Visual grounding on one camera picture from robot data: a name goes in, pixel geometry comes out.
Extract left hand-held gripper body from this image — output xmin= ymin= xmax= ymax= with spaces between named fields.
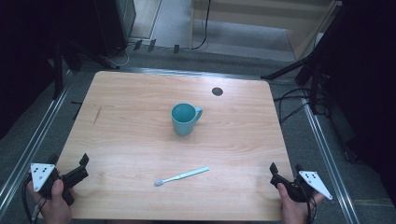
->
xmin=29 ymin=162 xmax=90 ymax=206

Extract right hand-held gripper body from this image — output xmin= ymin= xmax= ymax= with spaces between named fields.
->
xmin=269 ymin=170 xmax=333 ymax=203

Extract light blue toothbrush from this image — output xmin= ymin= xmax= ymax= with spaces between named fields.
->
xmin=153 ymin=165 xmax=210 ymax=188

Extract teal cup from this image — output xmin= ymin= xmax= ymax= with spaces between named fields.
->
xmin=170 ymin=102 xmax=204 ymax=137

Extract person's right hand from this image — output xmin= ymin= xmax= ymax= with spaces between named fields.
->
xmin=276 ymin=182 xmax=325 ymax=224

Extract person's left hand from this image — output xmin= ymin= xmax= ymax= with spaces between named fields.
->
xmin=27 ymin=178 xmax=77 ymax=224

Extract black metal stand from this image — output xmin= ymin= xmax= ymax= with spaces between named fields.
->
xmin=50 ymin=36 xmax=120 ymax=101

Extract black tripod stand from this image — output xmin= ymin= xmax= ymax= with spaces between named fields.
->
xmin=261 ymin=6 xmax=344 ymax=116

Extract dark cabinet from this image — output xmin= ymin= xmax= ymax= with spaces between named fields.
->
xmin=92 ymin=0 xmax=137 ymax=58

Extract light wooden platform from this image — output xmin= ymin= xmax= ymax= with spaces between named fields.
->
xmin=189 ymin=0 xmax=344 ymax=63

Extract metal floor rail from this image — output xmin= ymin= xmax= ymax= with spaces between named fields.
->
xmin=0 ymin=69 xmax=74 ymax=216
xmin=300 ymin=97 xmax=362 ymax=224

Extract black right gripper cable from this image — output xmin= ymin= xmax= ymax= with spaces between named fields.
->
xmin=305 ymin=195 xmax=318 ymax=224

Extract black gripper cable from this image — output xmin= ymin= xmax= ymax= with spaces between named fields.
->
xmin=305 ymin=195 xmax=318 ymax=224
xmin=21 ymin=175 xmax=49 ymax=224

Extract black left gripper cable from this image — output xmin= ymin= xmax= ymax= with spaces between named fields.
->
xmin=21 ymin=175 xmax=49 ymax=224

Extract black floor cables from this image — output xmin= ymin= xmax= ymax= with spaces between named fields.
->
xmin=273 ymin=87 xmax=331 ymax=126

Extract white floor cable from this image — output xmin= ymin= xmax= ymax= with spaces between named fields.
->
xmin=105 ymin=43 xmax=131 ymax=68

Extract black hanging cable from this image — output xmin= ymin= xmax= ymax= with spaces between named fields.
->
xmin=191 ymin=0 xmax=213 ymax=51

